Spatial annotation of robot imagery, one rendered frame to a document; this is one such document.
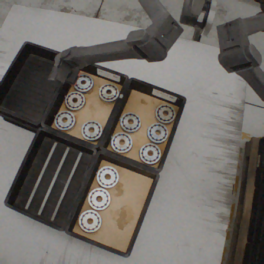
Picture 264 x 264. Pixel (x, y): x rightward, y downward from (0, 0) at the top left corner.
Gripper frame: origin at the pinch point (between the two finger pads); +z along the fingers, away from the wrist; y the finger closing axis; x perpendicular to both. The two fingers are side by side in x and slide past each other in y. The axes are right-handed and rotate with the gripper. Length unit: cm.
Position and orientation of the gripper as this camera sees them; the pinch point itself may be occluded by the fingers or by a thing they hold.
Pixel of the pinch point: (68, 81)
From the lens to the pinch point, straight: 138.0
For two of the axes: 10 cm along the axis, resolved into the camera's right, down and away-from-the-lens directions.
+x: 3.6, -8.8, 3.0
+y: 9.3, 3.6, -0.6
